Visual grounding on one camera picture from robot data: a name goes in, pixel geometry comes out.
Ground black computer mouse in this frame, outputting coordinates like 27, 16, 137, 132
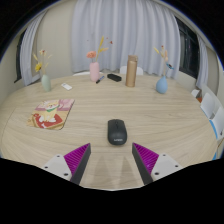
107, 119, 128, 146

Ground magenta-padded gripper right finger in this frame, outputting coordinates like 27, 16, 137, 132
131, 142, 184, 186

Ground bronze metal drink bottle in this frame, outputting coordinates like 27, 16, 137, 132
125, 54, 139, 88

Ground narrow white curtain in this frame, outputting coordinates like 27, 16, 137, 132
19, 11, 48, 87
195, 34, 210, 89

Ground pink ceramic vase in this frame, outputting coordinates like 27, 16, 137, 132
89, 61, 100, 83

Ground wide white curtain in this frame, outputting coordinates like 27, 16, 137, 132
70, 0, 182, 79

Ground white chair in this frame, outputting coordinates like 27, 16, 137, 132
119, 65, 144, 76
72, 70, 104, 77

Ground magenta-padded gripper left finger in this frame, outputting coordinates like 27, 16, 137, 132
42, 142, 92, 186

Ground pale green ceramic vase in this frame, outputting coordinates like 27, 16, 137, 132
40, 74, 52, 93

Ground beige dried flower bunch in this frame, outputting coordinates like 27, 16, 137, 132
153, 45, 175, 78

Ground pink and orange flower bunch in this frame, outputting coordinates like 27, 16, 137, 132
86, 35, 114, 64

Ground white and blue chairs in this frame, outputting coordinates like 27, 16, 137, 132
190, 87, 224, 161

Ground white remote control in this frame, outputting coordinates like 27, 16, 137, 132
60, 82, 73, 91

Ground yellow dried flower bunch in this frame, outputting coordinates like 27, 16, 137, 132
32, 49, 53, 76

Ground dark window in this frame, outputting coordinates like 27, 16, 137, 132
13, 29, 27, 84
175, 18, 200, 79

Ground blue ceramic vase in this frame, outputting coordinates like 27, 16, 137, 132
155, 75, 169, 95

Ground black rectangular case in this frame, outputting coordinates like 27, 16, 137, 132
107, 73, 123, 83

